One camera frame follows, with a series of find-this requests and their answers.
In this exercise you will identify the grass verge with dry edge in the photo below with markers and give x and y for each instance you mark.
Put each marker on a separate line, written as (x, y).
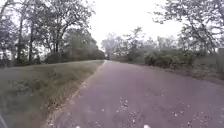
(30, 86)

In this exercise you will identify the row of tall trees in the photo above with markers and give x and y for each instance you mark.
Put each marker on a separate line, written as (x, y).
(50, 30)

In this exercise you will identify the row of trees and bushes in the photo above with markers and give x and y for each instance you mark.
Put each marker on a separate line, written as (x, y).
(186, 40)

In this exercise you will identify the grey asphalt path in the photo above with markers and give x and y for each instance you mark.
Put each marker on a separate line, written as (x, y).
(133, 90)

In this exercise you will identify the overgrown grass verge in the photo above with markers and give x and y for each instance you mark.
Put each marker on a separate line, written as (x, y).
(203, 68)

